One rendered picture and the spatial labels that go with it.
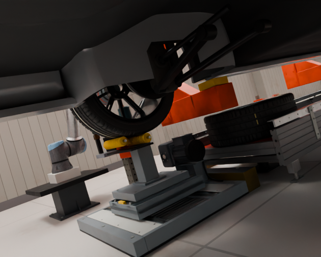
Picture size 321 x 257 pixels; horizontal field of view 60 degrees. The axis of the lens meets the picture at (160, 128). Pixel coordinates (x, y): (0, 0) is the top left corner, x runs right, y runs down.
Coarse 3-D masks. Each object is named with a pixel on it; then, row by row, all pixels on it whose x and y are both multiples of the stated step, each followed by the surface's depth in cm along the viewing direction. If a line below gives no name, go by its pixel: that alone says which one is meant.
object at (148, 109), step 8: (104, 88) 174; (112, 88) 174; (128, 88) 180; (96, 96) 150; (112, 96) 174; (120, 96) 176; (128, 96) 183; (112, 104) 175; (120, 104) 178; (128, 104) 184; (136, 104) 185; (144, 104) 192; (152, 104) 180; (160, 104) 172; (112, 112) 154; (120, 112) 179; (144, 112) 182; (152, 112) 168; (128, 120) 158; (136, 120) 161
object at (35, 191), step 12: (72, 180) 234; (84, 180) 237; (36, 192) 225; (48, 192) 219; (60, 192) 241; (72, 192) 247; (84, 192) 253; (60, 204) 244; (72, 204) 246; (84, 204) 252; (96, 204) 252; (60, 216) 243
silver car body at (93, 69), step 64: (0, 0) 52; (64, 0) 59; (128, 0) 78; (192, 0) 125; (256, 0) 144; (320, 0) 135; (0, 64) 97; (64, 64) 118; (128, 64) 116; (256, 64) 201
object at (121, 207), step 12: (192, 180) 169; (156, 192) 162; (168, 192) 158; (180, 192) 163; (192, 192) 168; (120, 204) 161; (132, 204) 152; (144, 204) 149; (156, 204) 153; (168, 204) 157; (132, 216) 152; (144, 216) 148
